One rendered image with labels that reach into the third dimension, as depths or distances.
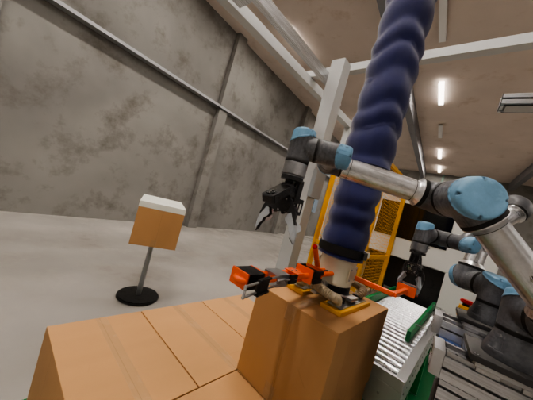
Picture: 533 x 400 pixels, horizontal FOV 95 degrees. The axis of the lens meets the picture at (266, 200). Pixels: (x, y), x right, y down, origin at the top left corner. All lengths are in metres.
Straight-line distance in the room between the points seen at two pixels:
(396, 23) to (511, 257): 1.06
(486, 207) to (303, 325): 0.70
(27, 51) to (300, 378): 5.64
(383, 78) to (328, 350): 1.14
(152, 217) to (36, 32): 4.11
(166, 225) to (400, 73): 2.09
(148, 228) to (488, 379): 2.30
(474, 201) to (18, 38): 5.81
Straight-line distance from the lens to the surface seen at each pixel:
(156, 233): 2.49
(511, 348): 1.13
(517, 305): 1.11
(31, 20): 5.90
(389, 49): 1.41
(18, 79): 5.71
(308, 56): 3.47
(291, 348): 1.12
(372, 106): 1.29
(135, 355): 1.34
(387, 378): 1.73
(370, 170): 0.90
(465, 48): 3.43
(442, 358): 1.14
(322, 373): 1.07
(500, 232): 0.89
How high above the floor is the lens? 1.33
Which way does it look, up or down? level
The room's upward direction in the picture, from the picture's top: 15 degrees clockwise
